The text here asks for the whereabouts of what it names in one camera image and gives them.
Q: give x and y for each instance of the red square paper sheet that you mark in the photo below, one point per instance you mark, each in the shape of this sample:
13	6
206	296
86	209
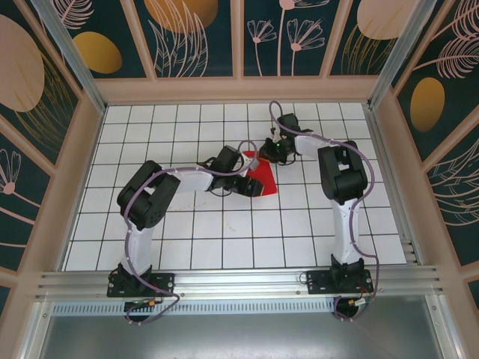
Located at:
267	179

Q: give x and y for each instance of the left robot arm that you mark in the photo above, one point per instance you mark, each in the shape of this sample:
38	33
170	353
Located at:
138	247

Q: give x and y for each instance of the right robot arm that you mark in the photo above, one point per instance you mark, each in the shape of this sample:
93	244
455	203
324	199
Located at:
346	232

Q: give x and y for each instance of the grey metal panel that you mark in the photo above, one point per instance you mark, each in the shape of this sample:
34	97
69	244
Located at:
239	336

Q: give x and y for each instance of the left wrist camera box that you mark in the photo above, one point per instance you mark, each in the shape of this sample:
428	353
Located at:
249	162

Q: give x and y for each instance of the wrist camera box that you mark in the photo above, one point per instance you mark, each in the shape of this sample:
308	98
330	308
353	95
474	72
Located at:
249	162
272	131

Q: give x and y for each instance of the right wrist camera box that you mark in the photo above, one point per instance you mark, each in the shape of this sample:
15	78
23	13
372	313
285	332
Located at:
272	131

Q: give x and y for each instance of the aluminium mounting rail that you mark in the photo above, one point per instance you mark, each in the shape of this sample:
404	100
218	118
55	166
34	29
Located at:
239	280

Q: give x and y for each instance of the aluminium side rail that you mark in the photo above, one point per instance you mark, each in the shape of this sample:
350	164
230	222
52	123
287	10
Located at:
389	179

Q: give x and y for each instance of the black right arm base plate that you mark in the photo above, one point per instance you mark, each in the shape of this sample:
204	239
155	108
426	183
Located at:
318	282

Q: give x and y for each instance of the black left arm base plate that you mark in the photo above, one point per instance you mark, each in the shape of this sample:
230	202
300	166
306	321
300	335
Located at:
161	284

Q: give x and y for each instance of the aluminium frame post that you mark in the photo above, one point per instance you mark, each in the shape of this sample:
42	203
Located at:
400	48
75	60

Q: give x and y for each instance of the aluminium frame bar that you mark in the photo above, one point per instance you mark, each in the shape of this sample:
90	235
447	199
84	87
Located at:
445	329
35	333

